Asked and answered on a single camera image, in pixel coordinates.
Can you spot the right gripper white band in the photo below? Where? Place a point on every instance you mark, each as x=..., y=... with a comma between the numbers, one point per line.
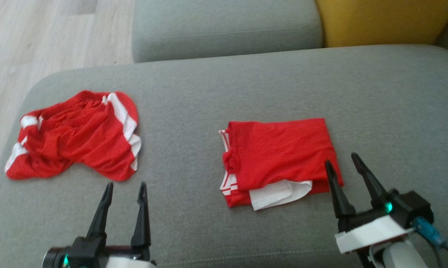
x=373, y=230

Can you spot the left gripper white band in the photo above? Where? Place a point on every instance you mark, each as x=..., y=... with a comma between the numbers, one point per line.
x=131, y=258

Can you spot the red and white shirt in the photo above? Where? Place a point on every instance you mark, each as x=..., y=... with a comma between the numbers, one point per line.
x=283, y=149

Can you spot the red mesh shorts white stripes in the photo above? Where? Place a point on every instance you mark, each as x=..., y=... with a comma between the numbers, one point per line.
x=79, y=137

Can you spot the large grey sofa seat cushion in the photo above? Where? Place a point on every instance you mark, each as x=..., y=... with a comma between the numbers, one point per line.
x=209, y=93

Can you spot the yellow sofa back cushion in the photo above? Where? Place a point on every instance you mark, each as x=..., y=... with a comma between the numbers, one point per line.
x=376, y=22

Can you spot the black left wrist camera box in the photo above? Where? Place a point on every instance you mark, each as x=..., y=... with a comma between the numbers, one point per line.
x=86, y=253

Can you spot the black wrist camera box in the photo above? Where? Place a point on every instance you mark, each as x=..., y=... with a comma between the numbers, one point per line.
x=413, y=208
x=86, y=253

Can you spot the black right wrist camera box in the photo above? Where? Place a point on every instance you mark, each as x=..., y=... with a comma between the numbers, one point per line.
x=413, y=208

